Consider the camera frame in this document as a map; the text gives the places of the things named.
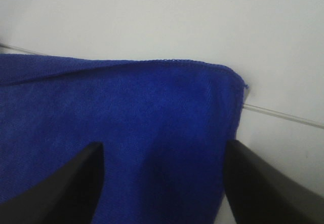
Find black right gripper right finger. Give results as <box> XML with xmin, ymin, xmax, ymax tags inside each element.
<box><xmin>223</xmin><ymin>140</ymin><xmax>323</xmax><ymax>223</ymax></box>

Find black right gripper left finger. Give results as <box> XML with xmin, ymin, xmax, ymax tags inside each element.
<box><xmin>1</xmin><ymin>142</ymin><xmax>104</xmax><ymax>223</ymax></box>

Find blue microfibre towel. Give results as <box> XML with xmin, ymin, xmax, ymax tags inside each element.
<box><xmin>1</xmin><ymin>54</ymin><xmax>245</xmax><ymax>223</ymax></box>

